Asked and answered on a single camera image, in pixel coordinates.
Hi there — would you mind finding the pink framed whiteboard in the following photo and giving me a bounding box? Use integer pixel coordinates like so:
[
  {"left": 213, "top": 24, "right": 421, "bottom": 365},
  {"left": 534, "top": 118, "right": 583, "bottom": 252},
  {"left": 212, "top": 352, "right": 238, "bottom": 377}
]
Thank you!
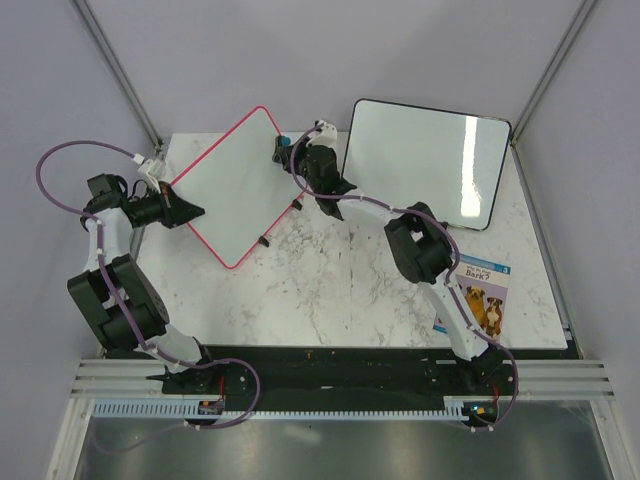
[{"left": 171, "top": 105, "right": 302, "bottom": 270}]

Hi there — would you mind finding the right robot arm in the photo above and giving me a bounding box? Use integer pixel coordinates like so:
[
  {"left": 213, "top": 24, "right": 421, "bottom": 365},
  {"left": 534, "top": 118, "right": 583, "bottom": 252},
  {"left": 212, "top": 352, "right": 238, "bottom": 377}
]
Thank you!
[{"left": 272, "top": 135, "right": 503, "bottom": 394}]

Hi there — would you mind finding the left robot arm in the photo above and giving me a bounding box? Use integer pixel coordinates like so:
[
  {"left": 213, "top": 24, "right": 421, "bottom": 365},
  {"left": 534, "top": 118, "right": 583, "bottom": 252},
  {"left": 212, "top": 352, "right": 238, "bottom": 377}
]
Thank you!
[{"left": 67, "top": 174, "right": 220, "bottom": 393}]

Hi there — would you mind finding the black framed whiteboard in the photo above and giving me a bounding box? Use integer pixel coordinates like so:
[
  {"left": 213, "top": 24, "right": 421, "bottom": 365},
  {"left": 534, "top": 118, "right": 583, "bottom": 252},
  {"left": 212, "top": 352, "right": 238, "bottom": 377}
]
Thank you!
[{"left": 343, "top": 99, "right": 512, "bottom": 231}]

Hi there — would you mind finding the dog picture book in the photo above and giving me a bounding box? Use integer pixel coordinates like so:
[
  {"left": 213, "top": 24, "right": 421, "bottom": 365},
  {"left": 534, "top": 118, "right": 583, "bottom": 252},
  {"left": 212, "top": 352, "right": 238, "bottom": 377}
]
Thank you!
[{"left": 455, "top": 254, "right": 511, "bottom": 340}]

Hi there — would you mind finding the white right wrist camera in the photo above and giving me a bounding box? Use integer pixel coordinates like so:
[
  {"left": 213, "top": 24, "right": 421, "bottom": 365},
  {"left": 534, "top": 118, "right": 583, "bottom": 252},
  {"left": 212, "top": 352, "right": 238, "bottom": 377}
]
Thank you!
[{"left": 310, "top": 120, "right": 337, "bottom": 148}]

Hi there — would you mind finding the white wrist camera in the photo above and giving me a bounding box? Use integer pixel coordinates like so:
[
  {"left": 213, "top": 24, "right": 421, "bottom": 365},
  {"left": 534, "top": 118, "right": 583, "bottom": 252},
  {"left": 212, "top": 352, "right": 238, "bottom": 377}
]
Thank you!
[
  {"left": 132, "top": 154, "right": 165, "bottom": 192},
  {"left": 310, "top": 120, "right": 337, "bottom": 148}
]

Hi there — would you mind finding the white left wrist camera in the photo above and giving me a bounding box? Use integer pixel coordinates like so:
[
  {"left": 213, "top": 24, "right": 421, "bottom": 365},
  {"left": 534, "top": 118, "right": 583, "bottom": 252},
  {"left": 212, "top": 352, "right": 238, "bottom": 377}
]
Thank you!
[{"left": 132, "top": 154, "right": 165, "bottom": 192}]

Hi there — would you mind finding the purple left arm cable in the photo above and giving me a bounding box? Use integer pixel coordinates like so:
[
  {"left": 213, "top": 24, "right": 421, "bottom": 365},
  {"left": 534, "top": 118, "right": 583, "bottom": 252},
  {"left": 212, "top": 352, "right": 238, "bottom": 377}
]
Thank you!
[{"left": 37, "top": 142, "right": 261, "bottom": 455}]

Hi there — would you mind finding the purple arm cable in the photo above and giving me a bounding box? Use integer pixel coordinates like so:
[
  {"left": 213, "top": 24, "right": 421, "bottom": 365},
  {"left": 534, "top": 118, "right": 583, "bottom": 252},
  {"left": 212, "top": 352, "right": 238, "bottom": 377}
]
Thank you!
[
  {"left": 37, "top": 142, "right": 261, "bottom": 455},
  {"left": 290, "top": 124, "right": 521, "bottom": 434}
]

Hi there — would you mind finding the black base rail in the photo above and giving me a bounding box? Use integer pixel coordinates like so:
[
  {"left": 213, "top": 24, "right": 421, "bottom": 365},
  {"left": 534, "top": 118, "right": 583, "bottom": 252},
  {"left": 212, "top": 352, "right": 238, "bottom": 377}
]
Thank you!
[{"left": 163, "top": 345, "right": 516, "bottom": 408}]

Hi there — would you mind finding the white slotted cable duct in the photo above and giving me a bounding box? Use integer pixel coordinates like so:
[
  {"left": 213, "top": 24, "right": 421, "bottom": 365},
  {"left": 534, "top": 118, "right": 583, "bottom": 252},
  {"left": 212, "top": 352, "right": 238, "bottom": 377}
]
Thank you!
[{"left": 92, "top": 399, "right": 499, "bottom": 421}]

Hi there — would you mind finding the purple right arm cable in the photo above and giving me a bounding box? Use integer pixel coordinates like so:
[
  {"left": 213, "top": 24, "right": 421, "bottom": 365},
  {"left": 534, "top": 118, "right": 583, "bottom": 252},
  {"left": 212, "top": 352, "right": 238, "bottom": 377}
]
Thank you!
[{"left": 290, "top": 124, "right": 521, "bottom": 434}]

